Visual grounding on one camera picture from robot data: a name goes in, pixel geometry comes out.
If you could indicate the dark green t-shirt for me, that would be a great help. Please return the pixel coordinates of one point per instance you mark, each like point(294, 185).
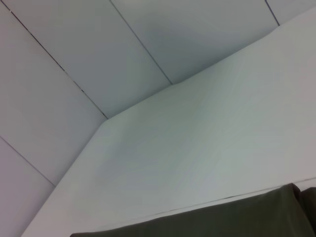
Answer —
point(234, 217)

